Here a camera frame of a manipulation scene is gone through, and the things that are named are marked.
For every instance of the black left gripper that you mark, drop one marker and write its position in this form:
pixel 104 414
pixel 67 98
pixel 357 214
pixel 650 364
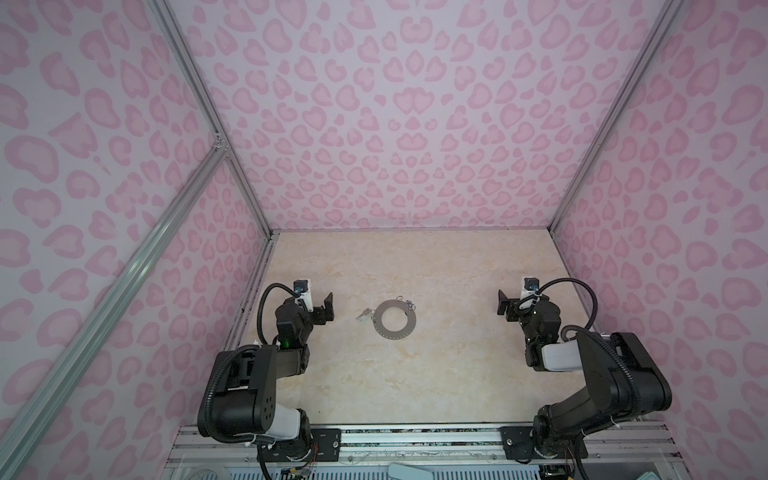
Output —
pixel 318 312

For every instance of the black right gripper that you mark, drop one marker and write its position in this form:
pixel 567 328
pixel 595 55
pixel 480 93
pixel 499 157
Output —
pixel 514 306

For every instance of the silver key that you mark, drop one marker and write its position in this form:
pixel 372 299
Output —
pixel 366 315

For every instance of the silver perforated metal ring disc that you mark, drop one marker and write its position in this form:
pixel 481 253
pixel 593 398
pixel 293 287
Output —
pixel 393 321

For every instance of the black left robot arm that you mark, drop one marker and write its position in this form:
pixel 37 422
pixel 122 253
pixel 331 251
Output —
pixel 239 403

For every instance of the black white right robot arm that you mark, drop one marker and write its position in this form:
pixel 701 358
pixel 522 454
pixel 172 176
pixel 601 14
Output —
pixel 622 381

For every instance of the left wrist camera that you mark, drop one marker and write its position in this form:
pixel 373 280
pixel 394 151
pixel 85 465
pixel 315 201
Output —
pixel 303 294

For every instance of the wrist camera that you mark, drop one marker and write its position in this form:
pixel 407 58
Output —
pixel 303 294
pixel 531 286

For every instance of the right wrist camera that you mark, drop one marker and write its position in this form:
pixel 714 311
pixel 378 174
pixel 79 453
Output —
pixel 531 286

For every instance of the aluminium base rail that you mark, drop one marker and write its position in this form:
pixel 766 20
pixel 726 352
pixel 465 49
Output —
pixel 639 450

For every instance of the diagonal aluminium frame bar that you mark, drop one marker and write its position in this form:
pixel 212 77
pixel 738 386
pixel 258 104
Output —
pixel 35 418

